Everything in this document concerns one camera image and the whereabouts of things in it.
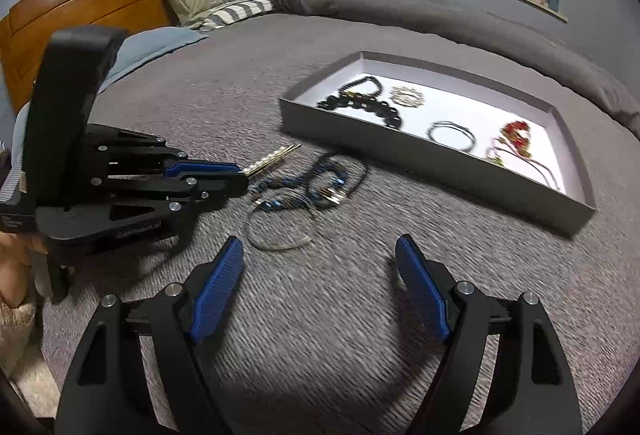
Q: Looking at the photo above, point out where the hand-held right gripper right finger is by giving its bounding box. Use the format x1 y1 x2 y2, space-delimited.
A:
394 235 584 435

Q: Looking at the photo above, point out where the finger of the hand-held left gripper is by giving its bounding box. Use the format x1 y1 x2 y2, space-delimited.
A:
84 125 242 180
99 175 250 216

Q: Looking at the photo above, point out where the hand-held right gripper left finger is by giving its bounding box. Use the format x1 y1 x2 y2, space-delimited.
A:
52 235 246 435

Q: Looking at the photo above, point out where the pearl hair clip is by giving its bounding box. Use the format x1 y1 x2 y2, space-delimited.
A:
242 143 302 176

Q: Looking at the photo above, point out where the shallow grey cardboard box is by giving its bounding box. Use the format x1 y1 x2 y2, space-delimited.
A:
278 51 597 236

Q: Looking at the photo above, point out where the thin dark bangle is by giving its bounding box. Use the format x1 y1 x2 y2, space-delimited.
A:
427 120 478 152

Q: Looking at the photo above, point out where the pink cord tassel bracelet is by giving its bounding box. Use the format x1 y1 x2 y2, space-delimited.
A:
484 137 561 190

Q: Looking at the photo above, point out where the large dark wooden bead bracelet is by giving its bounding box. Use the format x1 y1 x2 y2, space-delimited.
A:
316 90 403 130

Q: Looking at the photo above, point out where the red bead gold chain jewelry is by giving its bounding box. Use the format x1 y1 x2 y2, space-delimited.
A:
501 120 533 153

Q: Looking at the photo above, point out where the dark bead bracelet gold charm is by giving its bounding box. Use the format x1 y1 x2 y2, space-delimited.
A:
337 76 383 103

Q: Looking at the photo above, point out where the white pearl cluster bracelet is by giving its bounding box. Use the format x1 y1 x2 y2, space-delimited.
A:
390 85 426 106

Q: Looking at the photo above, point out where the person's left forearm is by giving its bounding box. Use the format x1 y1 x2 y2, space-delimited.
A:
0 300 62 411

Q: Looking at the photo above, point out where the person's left hand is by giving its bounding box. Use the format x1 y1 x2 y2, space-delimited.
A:
0 231 49 311

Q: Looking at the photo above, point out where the silver metal bangle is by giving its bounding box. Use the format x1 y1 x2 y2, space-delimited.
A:
246 202 317 251

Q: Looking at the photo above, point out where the light blue blanket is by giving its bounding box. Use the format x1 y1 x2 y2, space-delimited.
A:
97 29 211 88

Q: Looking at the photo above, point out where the grey knitted bed blanket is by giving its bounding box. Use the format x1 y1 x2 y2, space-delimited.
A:
40 10 640 435

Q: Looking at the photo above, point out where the grey white striped pillow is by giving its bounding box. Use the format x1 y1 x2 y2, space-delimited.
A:
200 0 275 32

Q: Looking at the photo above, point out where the grey rolled duvet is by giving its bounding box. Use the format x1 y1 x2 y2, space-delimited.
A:
239 0 640 136

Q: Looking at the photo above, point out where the blue beaded bracelet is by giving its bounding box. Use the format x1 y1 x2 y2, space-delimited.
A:
248 172 308 212
306 152 351 210

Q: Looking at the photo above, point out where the black cord bracelet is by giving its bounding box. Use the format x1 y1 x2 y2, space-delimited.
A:
320 152 370 208

